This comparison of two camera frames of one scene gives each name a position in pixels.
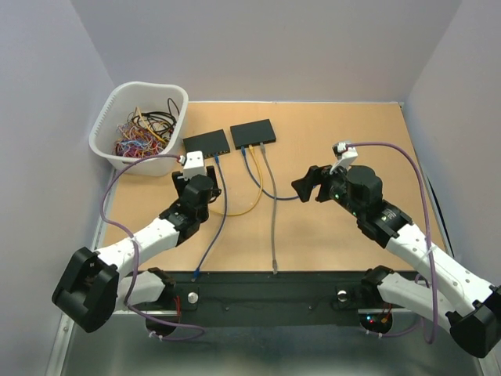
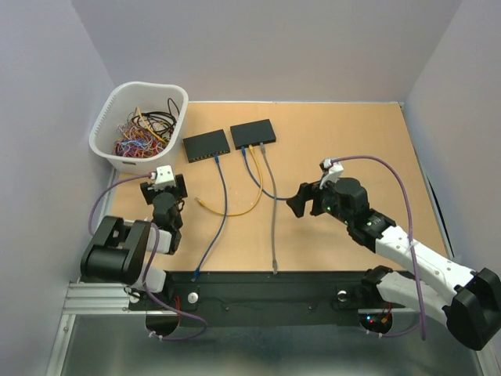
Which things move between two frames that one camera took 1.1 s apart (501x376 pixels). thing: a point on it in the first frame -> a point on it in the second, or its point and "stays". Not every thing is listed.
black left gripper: [179, 182] -> [147, 194]
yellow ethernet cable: [261, 192] stays
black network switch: [253, 133] stays
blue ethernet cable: [258, 185] stays
